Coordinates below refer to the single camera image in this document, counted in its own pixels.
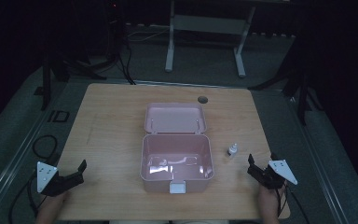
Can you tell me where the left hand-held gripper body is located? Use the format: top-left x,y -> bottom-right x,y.
36,161 -> 70,198

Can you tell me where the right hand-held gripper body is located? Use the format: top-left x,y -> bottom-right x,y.
247,159 -> 299,190

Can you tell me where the person's right hand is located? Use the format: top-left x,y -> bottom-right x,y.
257,182 -> 287,224

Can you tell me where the person's left hand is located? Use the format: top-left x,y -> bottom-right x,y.
34,189 -> 72,224

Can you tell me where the small clear dropper bottle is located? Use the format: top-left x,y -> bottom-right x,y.
227,142 -> 239,159

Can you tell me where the pink plastic storage box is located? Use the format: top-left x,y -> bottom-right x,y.
139,102 -> 215,195

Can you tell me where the black tripod stand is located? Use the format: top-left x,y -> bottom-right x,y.
33,0 -> 129,112
247,31 -> 324,127

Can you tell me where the white metal stand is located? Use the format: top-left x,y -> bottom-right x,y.
164,0 -> 257,78

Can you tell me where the black looped floor cable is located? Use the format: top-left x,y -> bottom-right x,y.
32,134 -> 60,165

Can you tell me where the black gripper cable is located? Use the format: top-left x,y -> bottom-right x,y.
7,170 -> 46,224
274,182 -> 311,224

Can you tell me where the black rectangular floor bracket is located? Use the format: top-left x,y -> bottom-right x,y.
47,109 -> 71,123

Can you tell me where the black hanging cable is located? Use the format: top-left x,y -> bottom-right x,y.
117,36 -> 137,86

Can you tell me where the white floor cable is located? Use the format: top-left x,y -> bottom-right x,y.
126,27 -> 171,44

